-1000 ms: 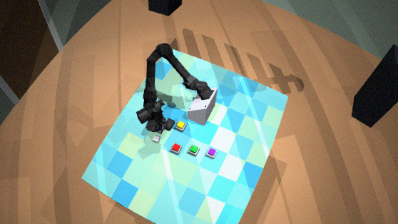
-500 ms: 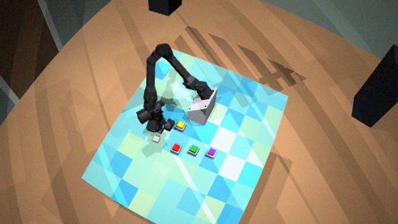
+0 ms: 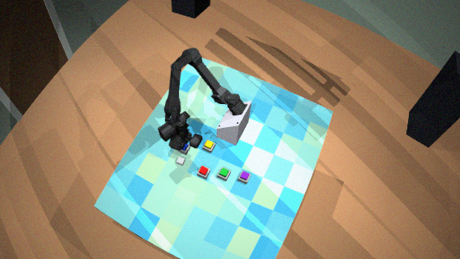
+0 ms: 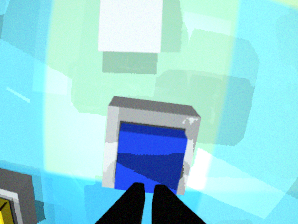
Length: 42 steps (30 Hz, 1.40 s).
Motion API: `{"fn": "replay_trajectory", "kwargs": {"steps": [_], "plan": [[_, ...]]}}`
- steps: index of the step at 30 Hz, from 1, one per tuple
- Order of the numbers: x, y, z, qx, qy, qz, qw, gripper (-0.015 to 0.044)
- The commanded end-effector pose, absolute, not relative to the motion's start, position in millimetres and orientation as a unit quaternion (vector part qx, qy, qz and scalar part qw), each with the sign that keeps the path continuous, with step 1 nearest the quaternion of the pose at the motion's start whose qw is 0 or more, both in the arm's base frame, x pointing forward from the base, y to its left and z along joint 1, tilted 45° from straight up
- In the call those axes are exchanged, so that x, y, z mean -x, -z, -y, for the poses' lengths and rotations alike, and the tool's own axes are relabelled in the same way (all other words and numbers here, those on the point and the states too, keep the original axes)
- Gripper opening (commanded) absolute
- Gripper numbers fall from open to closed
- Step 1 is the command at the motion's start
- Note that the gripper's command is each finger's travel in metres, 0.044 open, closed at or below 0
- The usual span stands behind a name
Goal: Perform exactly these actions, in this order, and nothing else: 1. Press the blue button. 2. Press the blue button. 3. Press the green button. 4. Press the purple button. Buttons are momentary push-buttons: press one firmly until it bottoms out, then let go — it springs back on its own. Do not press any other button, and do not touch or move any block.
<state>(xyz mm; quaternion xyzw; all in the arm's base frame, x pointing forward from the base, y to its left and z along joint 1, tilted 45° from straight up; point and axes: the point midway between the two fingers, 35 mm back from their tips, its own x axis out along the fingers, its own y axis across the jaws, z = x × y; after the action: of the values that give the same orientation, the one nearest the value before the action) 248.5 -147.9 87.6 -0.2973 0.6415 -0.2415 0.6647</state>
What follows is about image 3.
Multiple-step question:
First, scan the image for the yellow button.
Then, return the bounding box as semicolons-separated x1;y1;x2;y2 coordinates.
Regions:
202;139;216;153

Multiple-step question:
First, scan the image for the green button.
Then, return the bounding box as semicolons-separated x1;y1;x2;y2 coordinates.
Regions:
217;167;231;181

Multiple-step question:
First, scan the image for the red button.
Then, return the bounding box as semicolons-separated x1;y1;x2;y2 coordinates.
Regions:
197;165;210;179

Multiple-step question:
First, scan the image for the purple button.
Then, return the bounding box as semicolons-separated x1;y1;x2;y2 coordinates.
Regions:
238;170;251;184

